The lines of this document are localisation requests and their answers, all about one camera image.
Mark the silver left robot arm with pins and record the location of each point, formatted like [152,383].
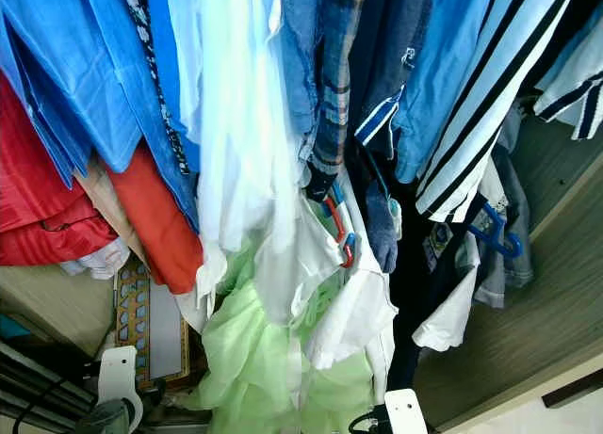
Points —
[104,421]

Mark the white short sleeve garment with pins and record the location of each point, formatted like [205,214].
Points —
[448,321]

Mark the pale green sheer garment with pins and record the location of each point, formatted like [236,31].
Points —
[245,359]

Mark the navy trousers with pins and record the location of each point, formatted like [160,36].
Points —
[419,293]

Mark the small blue denim garment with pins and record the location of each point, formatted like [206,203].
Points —
[382,232]

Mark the printed garment tag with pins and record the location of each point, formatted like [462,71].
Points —
[438,238]

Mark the red plastic hanger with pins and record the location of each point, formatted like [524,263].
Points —
[339,227]

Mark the wooden wardrobe panel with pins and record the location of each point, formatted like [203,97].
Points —
[546,312]

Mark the grey trousers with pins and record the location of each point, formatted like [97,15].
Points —
[513,265]

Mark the blue plastic hanger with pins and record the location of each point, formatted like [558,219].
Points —
[495,229]

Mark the patterned border box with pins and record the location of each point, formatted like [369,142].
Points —
[132,312]

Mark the orange red garment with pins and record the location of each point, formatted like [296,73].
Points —
[155,227]

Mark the white folded cloth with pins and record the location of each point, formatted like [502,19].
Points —
[99,260]

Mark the white sheer garment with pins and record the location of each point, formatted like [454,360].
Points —
[236,123]

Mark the blue plaid shirt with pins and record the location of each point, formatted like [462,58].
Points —
[339,76]

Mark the black white striped shirt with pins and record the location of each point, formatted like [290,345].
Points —
[579,76]
[490,95]

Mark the beige garment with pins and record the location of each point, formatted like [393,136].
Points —
[99,194]

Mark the light blue shirt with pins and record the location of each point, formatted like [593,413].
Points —
[443,67]

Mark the dark denim jacket striped cuff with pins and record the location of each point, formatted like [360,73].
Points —
[396,48]

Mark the light denim shirt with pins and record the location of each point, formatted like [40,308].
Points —
[300,48]

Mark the blue cotton shirt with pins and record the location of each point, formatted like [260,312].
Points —
[94,67]
[38,104]

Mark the bright blue garment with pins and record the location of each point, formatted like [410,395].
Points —
[165,39]

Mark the dark floral print garment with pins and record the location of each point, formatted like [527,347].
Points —
[146,29]

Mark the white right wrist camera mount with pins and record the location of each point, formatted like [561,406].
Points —
[405,413]

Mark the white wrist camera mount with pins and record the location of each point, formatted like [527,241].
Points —
[405,413]
[116,373]

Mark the grey ridged rail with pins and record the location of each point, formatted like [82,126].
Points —
[33,387]

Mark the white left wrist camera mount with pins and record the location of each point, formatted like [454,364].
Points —
[116,373]

